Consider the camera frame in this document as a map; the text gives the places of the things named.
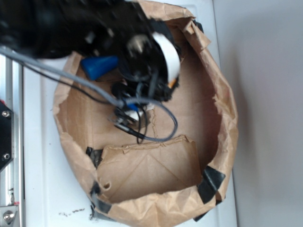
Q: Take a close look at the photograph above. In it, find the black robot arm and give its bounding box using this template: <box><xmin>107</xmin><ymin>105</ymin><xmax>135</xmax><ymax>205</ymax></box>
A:
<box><xmin>0</xmin><ymin>0</ymin><xmax>180</xmax><ymax>101</ymax></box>

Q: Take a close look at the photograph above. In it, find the white paper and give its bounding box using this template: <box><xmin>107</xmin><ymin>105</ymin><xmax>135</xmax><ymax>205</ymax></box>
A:
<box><xmin>145</xmin><ymin>104</ymin><xmax>155</xmax><ymax>111</ymax></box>

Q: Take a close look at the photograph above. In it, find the grey braided cable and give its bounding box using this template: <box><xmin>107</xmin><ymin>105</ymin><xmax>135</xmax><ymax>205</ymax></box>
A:
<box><xmin>0</xmin><ymin>46</ymin><xmax>178</xmax><ymax>142</ymax></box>

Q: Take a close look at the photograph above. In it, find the blue plastic bottle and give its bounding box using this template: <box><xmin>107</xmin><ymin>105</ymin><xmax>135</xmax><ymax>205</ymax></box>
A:
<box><xmin>80</xmin><ymin>56</ymin><xmax>118</xmax><ymax>80</ymax></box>

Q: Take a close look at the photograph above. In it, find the aluminium frame rail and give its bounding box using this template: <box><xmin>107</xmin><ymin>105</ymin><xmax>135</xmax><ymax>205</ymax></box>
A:
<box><xmin>0</xmin><ymin>56</ymin><xmax>26</xmax><ymax>227</ymax></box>

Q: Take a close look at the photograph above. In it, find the brown paper bag bin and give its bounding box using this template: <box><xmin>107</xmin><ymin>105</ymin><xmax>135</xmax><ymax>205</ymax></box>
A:
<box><xmin>53</xmin><ymin>0</ymin><xmax>238</xmax><ymax>227</ymax></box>

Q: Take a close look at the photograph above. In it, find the thin black cable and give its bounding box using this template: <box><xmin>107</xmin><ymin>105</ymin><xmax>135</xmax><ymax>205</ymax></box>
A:
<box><xmin>14</xmin><ymin>58</ymin><xmax>152</xmax><ymax>144</ymax></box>

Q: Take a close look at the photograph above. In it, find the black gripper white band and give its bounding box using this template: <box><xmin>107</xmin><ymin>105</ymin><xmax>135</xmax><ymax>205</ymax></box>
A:
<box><xmin>111</xmin><ymin>19</ymin><xmax>181</xmax><ymax>102</ymax></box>

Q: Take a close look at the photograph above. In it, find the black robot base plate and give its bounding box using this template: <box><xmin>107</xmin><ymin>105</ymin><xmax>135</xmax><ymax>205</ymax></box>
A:
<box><xmin>0</xmin><ymin>100</ymin><xmax>13</xmax><ymax>172</ymax></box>

